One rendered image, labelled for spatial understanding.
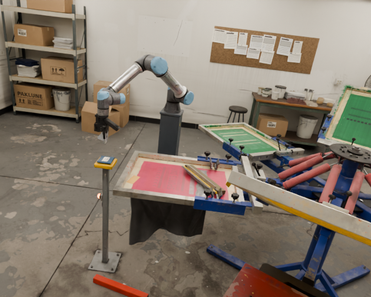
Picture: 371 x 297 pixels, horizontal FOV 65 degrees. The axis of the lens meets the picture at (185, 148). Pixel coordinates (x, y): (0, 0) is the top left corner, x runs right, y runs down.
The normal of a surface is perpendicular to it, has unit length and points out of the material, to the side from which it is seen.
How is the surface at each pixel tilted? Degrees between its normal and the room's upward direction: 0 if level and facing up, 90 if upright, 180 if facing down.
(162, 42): 90
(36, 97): 90
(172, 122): 90
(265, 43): 88
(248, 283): 0
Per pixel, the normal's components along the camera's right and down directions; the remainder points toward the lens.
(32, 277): 0.11, -0.91
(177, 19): -0.07, 0.39
